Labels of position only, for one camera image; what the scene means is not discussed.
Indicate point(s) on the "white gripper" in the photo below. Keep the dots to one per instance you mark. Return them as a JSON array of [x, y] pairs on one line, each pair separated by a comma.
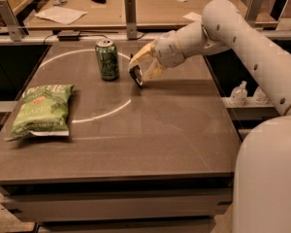
[[169, 51]]

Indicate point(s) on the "black rxbar chocolate bar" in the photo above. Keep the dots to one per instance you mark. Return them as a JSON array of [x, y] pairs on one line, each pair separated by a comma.
[[136, 74]]

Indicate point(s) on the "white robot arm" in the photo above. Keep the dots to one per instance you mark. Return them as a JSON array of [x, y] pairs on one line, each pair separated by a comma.
[[262, 182]]

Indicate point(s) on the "green soda can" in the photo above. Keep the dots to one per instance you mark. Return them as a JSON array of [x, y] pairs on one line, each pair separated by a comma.
[[106, 53]]

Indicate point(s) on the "right white paper sheet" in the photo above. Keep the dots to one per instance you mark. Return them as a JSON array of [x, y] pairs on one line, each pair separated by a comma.
[[193, 16]]

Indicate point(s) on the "wooden back desk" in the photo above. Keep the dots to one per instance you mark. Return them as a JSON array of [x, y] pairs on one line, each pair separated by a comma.
[[164, 14]]

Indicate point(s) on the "black power adapter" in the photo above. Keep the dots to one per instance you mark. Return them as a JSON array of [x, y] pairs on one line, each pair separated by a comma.
[[68, 35]]

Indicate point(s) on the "left clear sanitizer bottle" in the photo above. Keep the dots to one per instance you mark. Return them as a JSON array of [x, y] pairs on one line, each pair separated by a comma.
[[238, 94]]

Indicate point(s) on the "clear sanitizer bottle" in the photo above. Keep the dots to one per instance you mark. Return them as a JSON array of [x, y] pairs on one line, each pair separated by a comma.
[[260, 97], [238, 94]]

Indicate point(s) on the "left white paper sheet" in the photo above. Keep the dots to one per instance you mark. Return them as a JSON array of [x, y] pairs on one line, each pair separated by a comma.
[[61, 15]]

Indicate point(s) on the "right clear sanitizer bottle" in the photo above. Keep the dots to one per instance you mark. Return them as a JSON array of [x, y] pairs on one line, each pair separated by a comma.
[[260, 97]]

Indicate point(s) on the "green jalapeno chip bag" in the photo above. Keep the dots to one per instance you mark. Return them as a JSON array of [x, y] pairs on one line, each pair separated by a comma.
[[43, 112]]

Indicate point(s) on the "white drawer cabinet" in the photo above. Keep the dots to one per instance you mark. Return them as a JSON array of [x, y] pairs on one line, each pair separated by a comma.
[[156, 205]]

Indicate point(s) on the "middle metal bracket post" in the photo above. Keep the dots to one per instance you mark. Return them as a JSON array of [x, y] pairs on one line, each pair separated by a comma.
[[131, 19]]

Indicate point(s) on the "metal bracket post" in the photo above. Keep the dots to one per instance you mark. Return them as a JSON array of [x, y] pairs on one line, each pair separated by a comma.
[[8, 18], [253, 10], [131, 19]]

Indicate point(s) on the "right metal bracket post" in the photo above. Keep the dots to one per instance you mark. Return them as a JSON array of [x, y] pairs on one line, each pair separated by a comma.
[[253, 10]]

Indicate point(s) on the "left metal bracket post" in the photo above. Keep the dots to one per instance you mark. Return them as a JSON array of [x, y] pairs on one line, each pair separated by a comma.
[[8, 18]]

